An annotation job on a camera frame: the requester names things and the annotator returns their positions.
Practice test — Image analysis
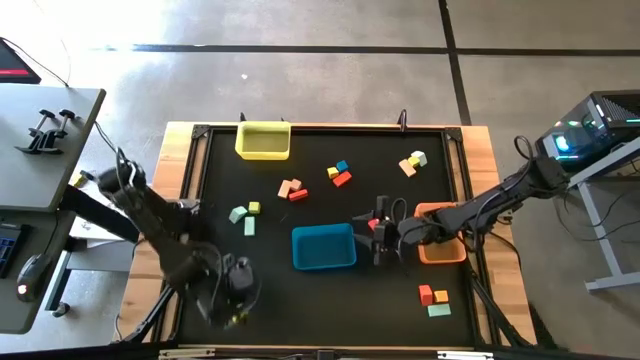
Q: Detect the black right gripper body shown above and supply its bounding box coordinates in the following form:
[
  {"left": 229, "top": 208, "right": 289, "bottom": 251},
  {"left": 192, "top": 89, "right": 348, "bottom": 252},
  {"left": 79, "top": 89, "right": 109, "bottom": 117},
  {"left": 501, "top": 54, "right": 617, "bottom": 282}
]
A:
[{"left": 372, "top": 194, "right": 407, "bottom": 267}]

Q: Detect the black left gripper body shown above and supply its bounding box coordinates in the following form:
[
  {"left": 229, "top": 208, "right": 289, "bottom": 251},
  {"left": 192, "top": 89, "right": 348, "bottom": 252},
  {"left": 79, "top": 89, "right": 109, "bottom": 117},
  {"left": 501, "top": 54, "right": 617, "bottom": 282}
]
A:
[{"left": 219, "top": 252, "right": 259, "bottom": 311}]

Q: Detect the blue plastic bin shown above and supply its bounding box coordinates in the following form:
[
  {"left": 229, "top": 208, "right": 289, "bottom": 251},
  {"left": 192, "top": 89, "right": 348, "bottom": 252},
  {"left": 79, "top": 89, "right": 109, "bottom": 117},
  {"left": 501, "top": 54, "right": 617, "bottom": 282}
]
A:
[{"left": 291, "top": 222, "right": 358, "bottom": 272}]

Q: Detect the orange plastic bin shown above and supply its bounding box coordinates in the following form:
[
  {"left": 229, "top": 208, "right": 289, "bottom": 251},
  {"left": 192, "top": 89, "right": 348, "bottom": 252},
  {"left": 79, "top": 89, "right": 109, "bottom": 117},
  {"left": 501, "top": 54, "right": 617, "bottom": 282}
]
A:
[{"left": 413, "top": 201, "right": 468, "bottom": 265}]

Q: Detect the silver aluminium bar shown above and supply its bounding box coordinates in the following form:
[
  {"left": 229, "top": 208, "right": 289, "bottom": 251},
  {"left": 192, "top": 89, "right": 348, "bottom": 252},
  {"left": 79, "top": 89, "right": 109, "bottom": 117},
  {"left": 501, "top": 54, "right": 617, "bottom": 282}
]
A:
[
  {"left": 437, "top": 350, "right": 495, "bottom": 360},
  {"left": 158, "top": 348, "right": 216, "bottom": 360}
]

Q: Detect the black table mat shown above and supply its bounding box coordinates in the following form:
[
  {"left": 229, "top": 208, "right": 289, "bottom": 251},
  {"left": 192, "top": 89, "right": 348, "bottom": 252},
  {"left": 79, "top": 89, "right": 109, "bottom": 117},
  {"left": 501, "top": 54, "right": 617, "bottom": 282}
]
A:
[{"left": 179, "top": 127, "right": 475, "bottom": 349}]

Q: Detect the yellow plastic bin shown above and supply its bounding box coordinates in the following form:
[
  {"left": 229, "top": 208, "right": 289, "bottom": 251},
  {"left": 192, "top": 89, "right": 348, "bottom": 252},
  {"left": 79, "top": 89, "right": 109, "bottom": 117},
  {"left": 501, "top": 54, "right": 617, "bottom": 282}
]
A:
[{"left": 234, "top": 120, "right": 292, "bottom": 162}]

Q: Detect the black desk base beam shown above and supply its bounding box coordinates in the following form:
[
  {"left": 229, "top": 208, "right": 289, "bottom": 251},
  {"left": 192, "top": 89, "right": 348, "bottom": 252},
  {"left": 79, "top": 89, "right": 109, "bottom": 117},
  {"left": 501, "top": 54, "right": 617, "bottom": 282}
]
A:
[{"left": 59, "top": 184, "right": 141, "bottom": 244}]

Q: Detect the black computer mouse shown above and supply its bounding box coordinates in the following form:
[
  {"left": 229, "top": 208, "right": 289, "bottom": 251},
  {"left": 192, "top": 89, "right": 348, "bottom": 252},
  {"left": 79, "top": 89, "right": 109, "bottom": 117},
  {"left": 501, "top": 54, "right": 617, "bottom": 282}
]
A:
[{"left": 14, "top": 253, "right": 53, "bottom": 304}]

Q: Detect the yellow and black small tool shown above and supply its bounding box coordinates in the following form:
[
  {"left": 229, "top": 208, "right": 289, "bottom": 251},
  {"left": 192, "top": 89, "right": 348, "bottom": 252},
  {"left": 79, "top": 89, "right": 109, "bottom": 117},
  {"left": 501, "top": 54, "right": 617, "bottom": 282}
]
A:
[{"left": 71, "top": 169, "right": 97, "bottom": 189}]

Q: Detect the black backlit keyboard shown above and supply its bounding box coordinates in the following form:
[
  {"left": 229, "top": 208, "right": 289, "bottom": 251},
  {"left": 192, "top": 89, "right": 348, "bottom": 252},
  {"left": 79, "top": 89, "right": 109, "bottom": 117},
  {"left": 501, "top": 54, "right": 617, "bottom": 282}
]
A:
[{"left": 0, "top": 223, "right": 24, "bottom": 280}]

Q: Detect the grey desk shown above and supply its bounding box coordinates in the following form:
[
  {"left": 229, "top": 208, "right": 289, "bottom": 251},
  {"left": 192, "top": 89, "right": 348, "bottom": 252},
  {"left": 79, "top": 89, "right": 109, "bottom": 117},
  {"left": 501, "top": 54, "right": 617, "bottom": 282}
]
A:
[{"left": 0, "top": 83, "right": 108, "bottom": 335}]

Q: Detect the black glass computer tower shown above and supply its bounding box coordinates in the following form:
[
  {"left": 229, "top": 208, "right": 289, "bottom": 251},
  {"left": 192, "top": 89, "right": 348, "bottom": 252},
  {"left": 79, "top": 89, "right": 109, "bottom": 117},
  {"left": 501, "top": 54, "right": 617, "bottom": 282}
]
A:
[{"left": 533, "top": 89, "right": 640, "bottom": 175}]

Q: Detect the black desk clamp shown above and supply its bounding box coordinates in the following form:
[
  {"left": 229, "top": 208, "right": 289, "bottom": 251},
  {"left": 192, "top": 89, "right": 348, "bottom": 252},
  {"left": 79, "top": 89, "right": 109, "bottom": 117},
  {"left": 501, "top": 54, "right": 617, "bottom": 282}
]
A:
[
  {"left": 14, "top": 108, "right": 56, "bottom": 155},
  {"left": 39, "top": 108, "right": 77, "bottom": 151}
]

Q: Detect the black monitor with red stripe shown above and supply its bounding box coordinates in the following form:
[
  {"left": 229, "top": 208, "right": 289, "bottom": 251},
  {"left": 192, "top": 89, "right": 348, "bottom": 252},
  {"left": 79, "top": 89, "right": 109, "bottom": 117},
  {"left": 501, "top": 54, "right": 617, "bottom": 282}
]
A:
[{"left": 0, "top": 37, "right": 42, "bottom": 85}]

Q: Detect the black aluminium table frame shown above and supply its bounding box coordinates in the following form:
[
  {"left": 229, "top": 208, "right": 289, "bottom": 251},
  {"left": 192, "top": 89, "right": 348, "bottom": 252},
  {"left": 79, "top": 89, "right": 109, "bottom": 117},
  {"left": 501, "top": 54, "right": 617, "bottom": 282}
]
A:
[{"left": 112, "top": 122, "right": 539, "bottom": 351}]

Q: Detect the grey desk leg frame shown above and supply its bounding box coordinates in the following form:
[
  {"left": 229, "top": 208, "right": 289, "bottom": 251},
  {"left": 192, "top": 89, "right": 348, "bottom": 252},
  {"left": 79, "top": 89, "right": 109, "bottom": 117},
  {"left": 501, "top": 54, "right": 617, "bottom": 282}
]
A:
[{"left": 43, "top": 238, "right": 135, "bottom": 314}]

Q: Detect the white metal desk frame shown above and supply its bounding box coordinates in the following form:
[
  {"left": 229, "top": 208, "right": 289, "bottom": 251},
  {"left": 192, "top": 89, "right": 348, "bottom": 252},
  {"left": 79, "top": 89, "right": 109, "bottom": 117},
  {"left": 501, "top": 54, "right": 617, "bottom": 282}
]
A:
[{"left": 549, "top": 138, "right": 640, "bottom": 294}]

